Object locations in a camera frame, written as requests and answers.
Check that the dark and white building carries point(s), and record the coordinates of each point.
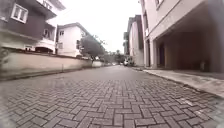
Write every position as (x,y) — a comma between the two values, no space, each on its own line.
(23,23)

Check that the beige building with carport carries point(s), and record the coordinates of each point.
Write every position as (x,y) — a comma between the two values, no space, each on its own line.
(180,30)

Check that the pale concrete pavement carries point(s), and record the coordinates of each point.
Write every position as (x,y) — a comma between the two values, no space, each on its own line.
(190,79)

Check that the pale concrete boundary wall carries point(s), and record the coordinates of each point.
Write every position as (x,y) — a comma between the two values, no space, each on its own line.
(36,61)

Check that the grey kerb strip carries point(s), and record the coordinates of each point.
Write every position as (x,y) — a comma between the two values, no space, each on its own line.
(36,74)

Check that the distant green trees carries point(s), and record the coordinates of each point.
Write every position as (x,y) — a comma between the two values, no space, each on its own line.
(115,57)

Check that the white house with dark roof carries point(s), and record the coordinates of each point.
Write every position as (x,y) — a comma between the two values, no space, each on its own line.
(68,40)

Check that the grey brick paved road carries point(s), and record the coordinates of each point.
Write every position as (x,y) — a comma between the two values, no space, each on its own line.
(110,100)

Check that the white vehicle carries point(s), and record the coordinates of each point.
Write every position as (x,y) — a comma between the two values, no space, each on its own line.
(126,63)

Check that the beige and brown building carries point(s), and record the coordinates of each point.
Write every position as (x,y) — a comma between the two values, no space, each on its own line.
(135,41)

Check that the green tree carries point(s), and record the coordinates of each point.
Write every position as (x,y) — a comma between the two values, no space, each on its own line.
(90,46)

